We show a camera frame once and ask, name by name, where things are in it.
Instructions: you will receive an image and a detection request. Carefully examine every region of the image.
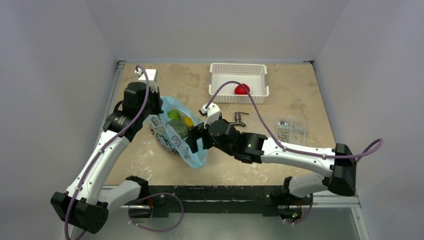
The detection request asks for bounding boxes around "yellow fake fruit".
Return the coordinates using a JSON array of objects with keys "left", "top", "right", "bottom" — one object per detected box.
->
[{"left": 183, "top": 116, "right": 194, "bottom": 128}]

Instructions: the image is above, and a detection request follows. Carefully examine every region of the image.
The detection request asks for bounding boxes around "red fake apple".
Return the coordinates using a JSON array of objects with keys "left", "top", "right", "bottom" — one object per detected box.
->
[{"left": 233, "top": 83, "right": 251, "bottom": 95}]

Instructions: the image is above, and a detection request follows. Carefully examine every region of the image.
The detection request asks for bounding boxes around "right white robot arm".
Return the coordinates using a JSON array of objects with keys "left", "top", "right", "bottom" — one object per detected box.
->
[{"left": 186, "top": 119, "right": 357, "bottom": 204}]

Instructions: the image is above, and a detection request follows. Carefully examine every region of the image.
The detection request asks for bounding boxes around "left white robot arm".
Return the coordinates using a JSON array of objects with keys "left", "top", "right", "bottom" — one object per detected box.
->
[{"left": 50, "top": 80, "right": 163, "bottom": 234}]

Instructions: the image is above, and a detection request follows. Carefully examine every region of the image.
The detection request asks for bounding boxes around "dark green fake broccoli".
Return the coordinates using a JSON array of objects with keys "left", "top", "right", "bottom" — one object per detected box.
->
[{"left": 167, "top": 119, "right": 189, "bottom": 139}]

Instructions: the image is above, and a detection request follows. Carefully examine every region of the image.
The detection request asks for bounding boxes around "green fake fruit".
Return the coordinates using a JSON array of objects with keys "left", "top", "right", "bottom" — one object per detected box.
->
[{"left": 167, "top": 109, "right": 182, "bottom": 121}]

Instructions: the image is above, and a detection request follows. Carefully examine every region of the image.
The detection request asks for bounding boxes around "dark metal faucet tap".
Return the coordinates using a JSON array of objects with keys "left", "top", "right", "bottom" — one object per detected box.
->
[{"left": 230, "top": 111, "right": 250, "bottom": 128}]

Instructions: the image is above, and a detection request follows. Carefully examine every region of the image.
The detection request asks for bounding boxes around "clear plastic screw box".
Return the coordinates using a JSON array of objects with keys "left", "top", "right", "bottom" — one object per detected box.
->
[{"left": 275, "top": 117, "right": 307, "bottom": 145}]

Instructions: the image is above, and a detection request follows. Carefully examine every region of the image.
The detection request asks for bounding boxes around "white perforated plastic basket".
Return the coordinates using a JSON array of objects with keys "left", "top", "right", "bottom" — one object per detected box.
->
[{"left": 208, "top": 63, "right": 270, "bottom": 104}]

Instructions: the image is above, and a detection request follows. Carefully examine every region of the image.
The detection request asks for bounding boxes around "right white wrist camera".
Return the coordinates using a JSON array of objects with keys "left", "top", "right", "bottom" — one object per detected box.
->
[{"left": 199, "top": 103, "right": 222, "bottom": 129}]

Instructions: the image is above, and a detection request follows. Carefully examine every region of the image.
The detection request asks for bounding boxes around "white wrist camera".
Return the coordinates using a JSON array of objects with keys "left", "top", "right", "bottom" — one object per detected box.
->
[
  {"left": 199, "top": 103, "right": 222, "bottom": 129},
  {"left": 134, "top": 68, "right": 159, "bottom": 93}
]

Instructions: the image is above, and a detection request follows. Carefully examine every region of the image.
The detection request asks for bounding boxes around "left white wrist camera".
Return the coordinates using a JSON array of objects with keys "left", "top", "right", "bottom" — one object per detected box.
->
[{"left": 134, "top": 68, "right": 159, "bottom": 93}]

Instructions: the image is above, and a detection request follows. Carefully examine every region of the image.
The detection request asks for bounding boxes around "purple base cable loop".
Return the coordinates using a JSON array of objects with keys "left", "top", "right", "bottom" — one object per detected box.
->
[{"left": 128, "top": 192, "right": 185, "bottom": 233}]

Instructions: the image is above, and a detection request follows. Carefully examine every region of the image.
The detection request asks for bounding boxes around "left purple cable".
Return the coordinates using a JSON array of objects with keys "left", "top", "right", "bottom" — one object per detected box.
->
[{"left": 63, "top": 64, "right": 151, "bottom": 240}]

